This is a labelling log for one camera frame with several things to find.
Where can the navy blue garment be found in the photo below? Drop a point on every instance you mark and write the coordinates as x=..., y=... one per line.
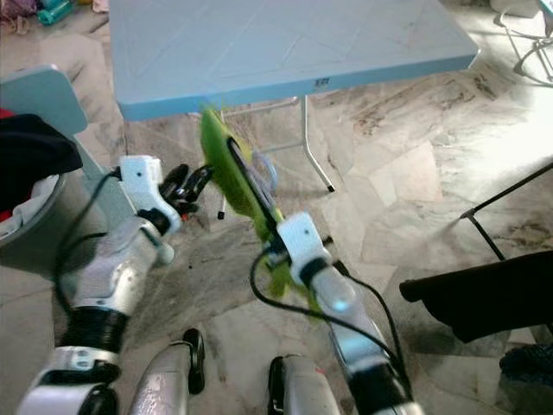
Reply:
x=34, y=156

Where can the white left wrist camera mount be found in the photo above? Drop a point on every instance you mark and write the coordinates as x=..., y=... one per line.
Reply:
x=143, y=186

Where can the teal bottle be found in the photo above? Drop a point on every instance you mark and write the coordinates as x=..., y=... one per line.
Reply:
x=54, y=11

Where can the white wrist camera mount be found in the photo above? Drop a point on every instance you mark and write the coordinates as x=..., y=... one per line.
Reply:
x=304, y=242
x=143, y=186

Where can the purple bag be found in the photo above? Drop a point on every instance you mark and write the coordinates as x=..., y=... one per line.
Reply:
x=15, y=9

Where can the light blue folding table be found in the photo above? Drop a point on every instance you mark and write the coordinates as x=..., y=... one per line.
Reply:
x=294, y=52

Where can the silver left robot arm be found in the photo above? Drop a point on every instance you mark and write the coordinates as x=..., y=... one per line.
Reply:
x=117, y=277

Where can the black hanging garment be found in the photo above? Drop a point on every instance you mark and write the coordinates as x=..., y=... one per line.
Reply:
x=484, y=294

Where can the white metal frame chair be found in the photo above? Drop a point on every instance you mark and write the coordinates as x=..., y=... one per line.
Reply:
x=525, y=54

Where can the grey laundry basket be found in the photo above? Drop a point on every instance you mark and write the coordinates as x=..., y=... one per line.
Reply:
x=43, y=238

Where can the neon green black-trimmed shirt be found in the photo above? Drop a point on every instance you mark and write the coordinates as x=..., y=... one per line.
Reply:
x=229, y=164

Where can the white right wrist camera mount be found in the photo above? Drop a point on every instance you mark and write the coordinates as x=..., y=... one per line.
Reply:
x=304, y=242

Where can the silver right robot leg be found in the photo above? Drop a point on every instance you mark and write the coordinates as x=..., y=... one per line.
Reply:
x=307, y=389

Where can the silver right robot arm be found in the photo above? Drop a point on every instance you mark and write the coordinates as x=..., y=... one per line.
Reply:
x=346, y=311

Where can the white cloth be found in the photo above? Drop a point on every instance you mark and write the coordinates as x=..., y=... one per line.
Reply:
x=34, y=207

